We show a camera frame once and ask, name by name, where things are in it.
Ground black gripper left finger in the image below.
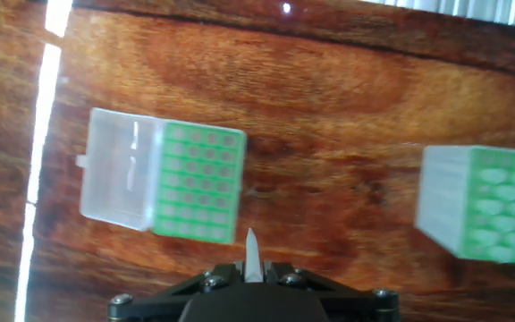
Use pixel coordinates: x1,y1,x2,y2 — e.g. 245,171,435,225
106,261,247,322

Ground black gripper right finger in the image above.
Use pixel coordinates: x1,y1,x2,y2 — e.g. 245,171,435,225
261,260,402,322

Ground tall translucent green tip box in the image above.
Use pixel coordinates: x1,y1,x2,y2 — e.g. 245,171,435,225
414,144,515,268

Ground low green rack tip box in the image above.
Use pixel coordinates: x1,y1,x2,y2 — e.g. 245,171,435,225
75,106,248,246

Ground glossy brown wooden board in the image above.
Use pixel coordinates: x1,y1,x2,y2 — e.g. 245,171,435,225
0,0,515,322

